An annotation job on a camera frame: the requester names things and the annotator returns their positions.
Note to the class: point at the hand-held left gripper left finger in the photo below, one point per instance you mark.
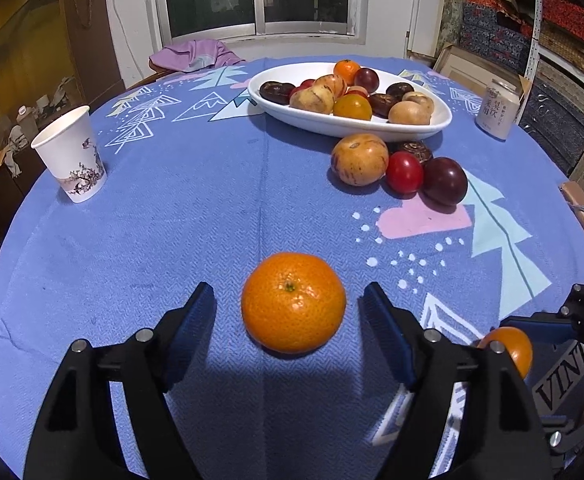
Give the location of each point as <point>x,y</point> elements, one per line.
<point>196,325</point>

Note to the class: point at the shelf of patterned boxes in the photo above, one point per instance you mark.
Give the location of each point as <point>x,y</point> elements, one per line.
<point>572,35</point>

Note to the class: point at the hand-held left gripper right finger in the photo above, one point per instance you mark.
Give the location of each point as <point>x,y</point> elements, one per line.
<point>384,330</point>

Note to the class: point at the white oval plate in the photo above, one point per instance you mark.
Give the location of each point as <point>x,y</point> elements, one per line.
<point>292,115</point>

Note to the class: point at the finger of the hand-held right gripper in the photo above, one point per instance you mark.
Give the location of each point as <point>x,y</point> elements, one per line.
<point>559,437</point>
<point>537,327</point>

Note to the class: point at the purple garment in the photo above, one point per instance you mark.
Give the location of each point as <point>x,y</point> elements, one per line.
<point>191,55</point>

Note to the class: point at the yellow bruised pear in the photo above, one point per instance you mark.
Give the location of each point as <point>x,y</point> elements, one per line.
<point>312,101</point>

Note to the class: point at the dark purple plum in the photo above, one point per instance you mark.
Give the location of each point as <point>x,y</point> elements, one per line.
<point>367,79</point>
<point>445,181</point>

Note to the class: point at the dark floral panel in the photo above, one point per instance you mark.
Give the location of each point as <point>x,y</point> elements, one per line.
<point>454,5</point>

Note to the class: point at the dark brown mangosteen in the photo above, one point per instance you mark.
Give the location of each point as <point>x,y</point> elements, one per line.
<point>274,91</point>
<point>414,149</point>
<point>399,89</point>
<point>383,105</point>

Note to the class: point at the smooth yellow-orange citrus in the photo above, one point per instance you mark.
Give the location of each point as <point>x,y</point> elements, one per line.
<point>519,355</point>

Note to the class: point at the white drink can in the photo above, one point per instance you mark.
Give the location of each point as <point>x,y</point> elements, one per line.
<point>497,110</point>

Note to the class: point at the white floral paper cup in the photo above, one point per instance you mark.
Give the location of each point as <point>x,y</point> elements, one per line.
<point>71,155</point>

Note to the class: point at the yellow-orange tomato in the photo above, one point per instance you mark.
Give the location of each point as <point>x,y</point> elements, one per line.
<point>352,108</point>

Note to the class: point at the large orange tangerine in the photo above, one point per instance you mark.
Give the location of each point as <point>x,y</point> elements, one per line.
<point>293,302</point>

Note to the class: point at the white leaning panel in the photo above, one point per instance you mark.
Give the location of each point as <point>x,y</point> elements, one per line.
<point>422,5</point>

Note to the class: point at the small tan speckled fruit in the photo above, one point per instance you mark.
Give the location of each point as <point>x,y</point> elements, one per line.
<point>419,99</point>

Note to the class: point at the wooden chair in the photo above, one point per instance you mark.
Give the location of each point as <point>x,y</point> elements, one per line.
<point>157,71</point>

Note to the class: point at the wooden glass-door cabinet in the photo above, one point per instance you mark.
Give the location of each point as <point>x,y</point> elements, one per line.
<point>31,35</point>

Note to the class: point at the wooden picture frame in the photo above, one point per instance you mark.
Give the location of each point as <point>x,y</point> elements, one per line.
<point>467,67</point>

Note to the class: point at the cluttered low sideboard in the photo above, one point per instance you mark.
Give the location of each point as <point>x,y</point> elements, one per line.
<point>1,180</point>

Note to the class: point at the round tan pear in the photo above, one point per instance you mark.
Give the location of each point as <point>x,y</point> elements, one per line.
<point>409,114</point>

